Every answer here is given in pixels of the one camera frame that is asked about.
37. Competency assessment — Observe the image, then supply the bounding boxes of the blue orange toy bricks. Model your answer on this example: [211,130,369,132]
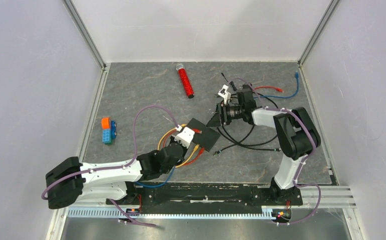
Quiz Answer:
[101,117,117,145]

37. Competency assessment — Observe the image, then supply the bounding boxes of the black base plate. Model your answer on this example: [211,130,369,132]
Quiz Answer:
[116,182,303,215]

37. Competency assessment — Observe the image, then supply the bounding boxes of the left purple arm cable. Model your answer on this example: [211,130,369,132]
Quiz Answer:
[41,105,157,228]

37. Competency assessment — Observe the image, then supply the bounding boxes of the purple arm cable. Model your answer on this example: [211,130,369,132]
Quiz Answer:
[41,105,157,228]
[229,78,322,226]

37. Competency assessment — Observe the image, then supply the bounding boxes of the yellow ethernet cable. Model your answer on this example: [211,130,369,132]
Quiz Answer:
[157,123,201,169]

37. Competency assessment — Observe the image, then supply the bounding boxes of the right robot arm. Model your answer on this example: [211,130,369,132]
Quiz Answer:
[207,85,321,204]

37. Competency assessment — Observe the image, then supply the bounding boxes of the long blue ethernet cable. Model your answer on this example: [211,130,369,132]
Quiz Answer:
[134,165,177,189]

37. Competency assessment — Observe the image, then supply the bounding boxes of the short red ethernet cable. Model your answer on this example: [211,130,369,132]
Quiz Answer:
[162,127,206,168]

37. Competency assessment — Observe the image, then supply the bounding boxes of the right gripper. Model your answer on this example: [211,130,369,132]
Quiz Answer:
[206,102,244,128]

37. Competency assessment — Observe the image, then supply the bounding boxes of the black power adapter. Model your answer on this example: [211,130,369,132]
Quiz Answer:
[221,72,253,92]

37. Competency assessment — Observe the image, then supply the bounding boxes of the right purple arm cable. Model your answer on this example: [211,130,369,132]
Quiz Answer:
[229,78,322,226]

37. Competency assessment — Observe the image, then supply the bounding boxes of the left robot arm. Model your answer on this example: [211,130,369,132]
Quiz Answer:
[41,143,187,210]

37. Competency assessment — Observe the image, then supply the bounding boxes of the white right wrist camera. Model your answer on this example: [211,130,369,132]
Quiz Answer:
[217,84,231,105]

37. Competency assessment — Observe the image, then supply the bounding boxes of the far red ethernet cable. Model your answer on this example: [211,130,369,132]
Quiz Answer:
[254,86,284,94]

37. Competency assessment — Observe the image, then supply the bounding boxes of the black network switch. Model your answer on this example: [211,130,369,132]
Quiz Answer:
[187,118,221,152]

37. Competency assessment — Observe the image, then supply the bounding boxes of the red glitter tube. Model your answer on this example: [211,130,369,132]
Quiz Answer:
[176,63,194,99]

